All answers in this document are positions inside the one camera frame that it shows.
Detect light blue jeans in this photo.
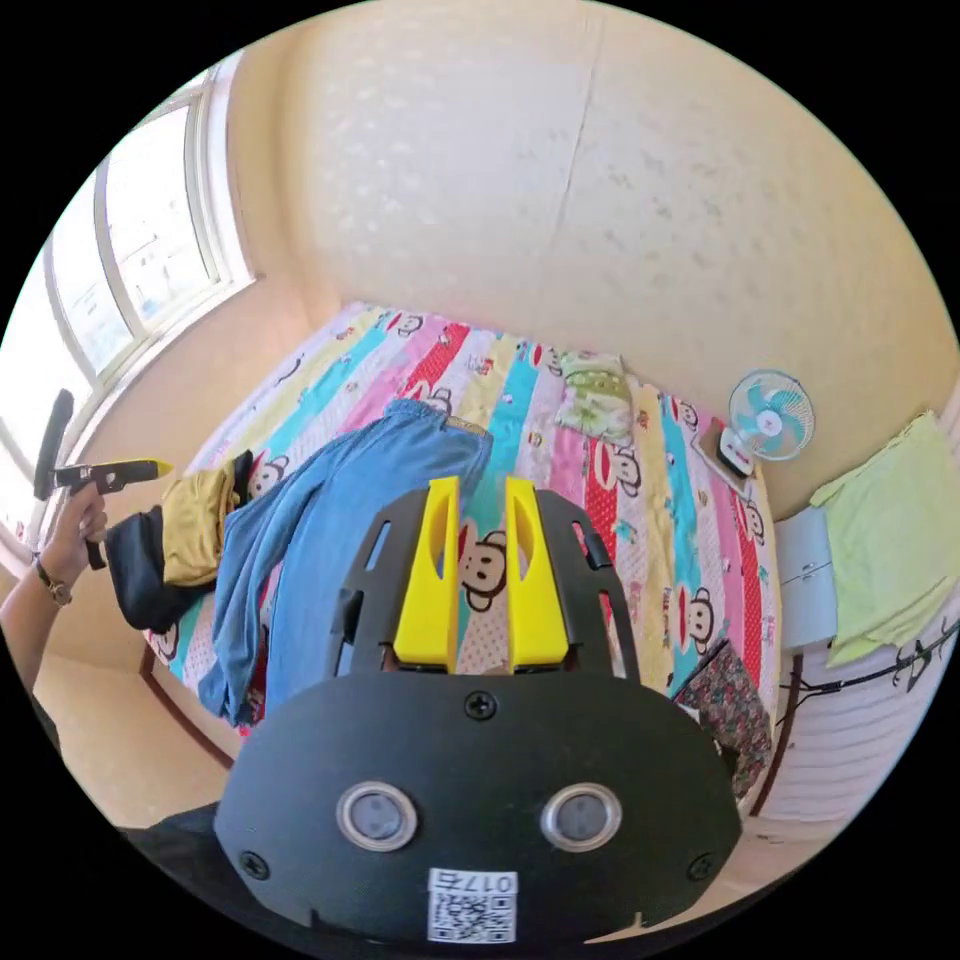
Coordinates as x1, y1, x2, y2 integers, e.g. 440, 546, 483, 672
196, 397, 496, 727

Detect window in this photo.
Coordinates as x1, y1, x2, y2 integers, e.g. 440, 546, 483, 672
0, 63, 261, 545

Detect person's left forearm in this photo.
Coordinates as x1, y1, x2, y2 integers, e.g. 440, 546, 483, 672
0, 558, 76, 695

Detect dark floral cloth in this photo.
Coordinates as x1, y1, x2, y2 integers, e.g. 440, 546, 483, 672
671, 637, 775, 801

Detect green floral pillow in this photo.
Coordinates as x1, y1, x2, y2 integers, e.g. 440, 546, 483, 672
554, 350, 637, 444

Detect black clothes rack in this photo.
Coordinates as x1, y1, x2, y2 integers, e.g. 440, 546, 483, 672
778, 620, 960, 819

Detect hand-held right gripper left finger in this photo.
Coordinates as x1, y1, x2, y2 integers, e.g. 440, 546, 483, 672
392, 476, 461, 672

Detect person's body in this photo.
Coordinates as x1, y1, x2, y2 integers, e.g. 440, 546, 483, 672
119, 802, 249, 924

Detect white and blue fan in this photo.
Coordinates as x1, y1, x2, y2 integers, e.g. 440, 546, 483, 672
716, 368, 817, 478

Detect person's left hand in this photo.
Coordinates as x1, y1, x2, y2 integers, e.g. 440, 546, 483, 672
35, 487, 111, 595

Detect pile of clothes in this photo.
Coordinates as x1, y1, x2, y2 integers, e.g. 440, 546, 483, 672
104, 449, 256, 636

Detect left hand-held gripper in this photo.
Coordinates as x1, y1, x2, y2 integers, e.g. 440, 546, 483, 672
50, 458, 175, 572

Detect pale blue cupboard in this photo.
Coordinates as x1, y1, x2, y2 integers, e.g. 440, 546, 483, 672
772, 506, 840, 651

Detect bed with striped cartoon sheet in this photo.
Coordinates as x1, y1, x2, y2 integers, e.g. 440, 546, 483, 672
140, 301, 786, 820

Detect light green cloth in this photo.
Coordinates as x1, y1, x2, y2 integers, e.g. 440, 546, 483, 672
808, 410, 960, 670

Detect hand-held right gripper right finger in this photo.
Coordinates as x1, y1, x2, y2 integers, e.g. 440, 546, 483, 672
504, 476, 567, 673

